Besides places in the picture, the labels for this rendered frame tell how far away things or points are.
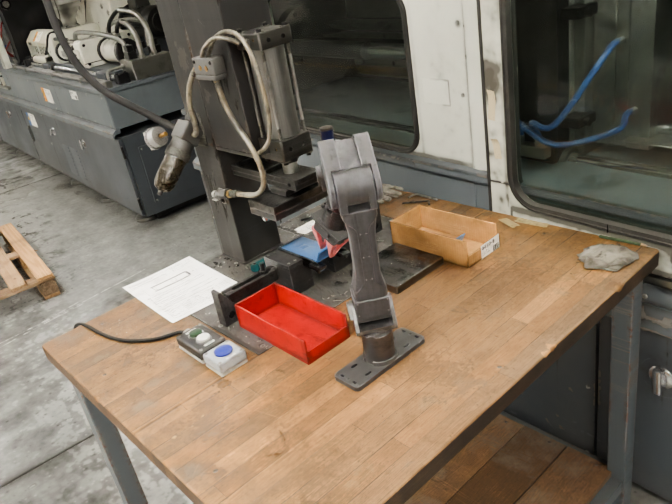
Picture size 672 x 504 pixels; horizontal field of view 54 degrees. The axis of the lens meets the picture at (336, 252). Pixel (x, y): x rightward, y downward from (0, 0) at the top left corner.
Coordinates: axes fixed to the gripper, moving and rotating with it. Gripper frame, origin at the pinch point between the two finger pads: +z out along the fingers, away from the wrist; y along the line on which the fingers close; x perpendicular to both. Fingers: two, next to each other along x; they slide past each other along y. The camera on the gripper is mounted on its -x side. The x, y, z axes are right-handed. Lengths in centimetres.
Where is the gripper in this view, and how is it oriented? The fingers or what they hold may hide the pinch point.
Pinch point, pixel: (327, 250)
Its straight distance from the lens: 155.2
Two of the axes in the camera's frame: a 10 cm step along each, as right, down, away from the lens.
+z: -1.7, 6.9, 7.0
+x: -7.3, 3.9, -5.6
